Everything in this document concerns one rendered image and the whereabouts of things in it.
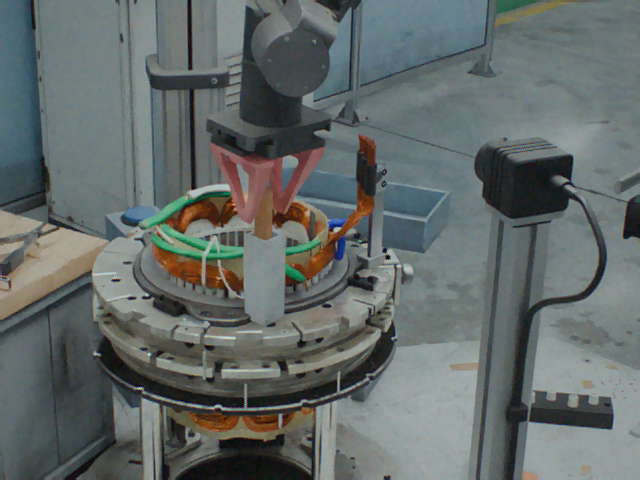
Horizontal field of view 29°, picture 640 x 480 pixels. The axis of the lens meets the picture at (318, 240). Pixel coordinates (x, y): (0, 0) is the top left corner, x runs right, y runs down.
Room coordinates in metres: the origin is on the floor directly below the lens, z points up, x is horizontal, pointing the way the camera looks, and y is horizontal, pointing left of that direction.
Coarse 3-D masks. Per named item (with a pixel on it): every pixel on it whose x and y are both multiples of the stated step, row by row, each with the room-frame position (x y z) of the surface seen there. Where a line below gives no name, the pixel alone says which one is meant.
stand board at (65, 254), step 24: (0, 216) 1.38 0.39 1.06; (48, 240) 1.31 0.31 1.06; (72, 240) 1.31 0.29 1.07; (96, 240) 1.32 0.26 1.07; (24, 264) 1.25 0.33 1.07; (48, 264) 1.25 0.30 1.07; (72, 264) 1.26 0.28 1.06; (24, 288) 1.19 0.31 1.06; (48, 288) 1.22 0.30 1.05; (0, 312) 1.16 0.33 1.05
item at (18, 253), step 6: (12, 252) 1.21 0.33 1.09; (18, 252) 1.21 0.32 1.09; (6, 258) 1.20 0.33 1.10; (12, 258) 1.20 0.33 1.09; (18, 258) 1.21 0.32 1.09; (0, 264) 1.19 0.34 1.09; (6, 264) 1.18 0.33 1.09; (12, 264) 1.20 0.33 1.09; (18, 264) 1.21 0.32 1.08; (0, 270) 1.18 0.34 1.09; (6, 270) 1.18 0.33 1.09; (12, 270) 1.20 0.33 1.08; (6, 276) 1.18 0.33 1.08
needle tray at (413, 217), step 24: (288, 168) 1.58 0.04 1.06; (312, 192) 1.56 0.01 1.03; (336, 192) 1.55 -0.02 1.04; (384, 192) 1.53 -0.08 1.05; (408, 192) 1.52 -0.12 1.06; (432, 192) 1.50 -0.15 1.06; (336, 216) 1.44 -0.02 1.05; (384, 216) 1.42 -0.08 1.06; (408, 216) 1.51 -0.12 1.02; (432, 216) 1.42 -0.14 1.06; (384, 240) 1.42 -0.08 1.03; (408, 240) 1.41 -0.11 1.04; (432, 240) 1.43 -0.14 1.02
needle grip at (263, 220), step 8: (264, 192) 1.07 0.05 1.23; (264, 200) 1.07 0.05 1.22; (264, 208) 1.07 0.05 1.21; (256, 216) 1.07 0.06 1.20; (264, 216) 1.07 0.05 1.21; (256, 224) 1.07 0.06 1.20; (264, 224) 1.07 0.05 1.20; (256, 232) 1.07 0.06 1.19; (264, 232) 1.07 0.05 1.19; (264, 240) 1.07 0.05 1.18
